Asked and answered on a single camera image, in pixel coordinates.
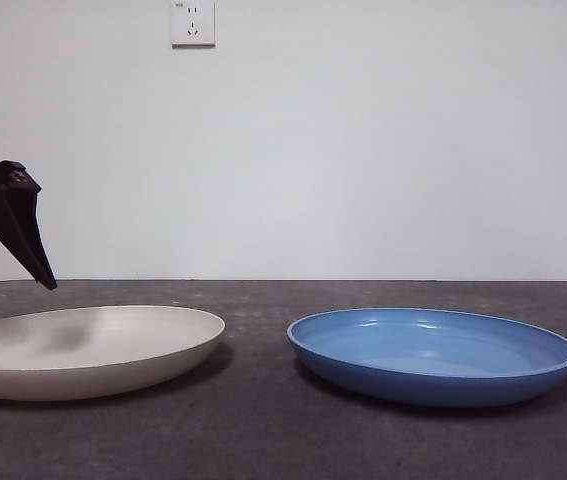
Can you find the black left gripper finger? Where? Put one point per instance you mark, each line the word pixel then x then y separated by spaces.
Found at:
pixel 18 220

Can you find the blue round plate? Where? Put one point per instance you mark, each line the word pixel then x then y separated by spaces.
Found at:
pixel 428 355

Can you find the white round plate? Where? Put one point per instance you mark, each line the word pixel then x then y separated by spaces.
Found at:
pixel 88 350

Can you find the white wall socket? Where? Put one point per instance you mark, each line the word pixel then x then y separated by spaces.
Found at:
pixel 193 22

